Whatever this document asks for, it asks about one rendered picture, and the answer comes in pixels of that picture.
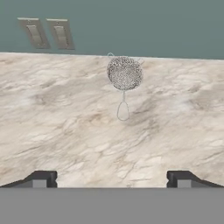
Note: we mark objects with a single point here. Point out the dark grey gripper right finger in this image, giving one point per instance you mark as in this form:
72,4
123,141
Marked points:
178,176

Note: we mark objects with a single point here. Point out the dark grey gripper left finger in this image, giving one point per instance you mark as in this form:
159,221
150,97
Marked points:
43,176

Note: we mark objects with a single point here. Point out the beige wall switch plate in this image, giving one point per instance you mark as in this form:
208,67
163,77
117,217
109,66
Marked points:
33,33
61,33

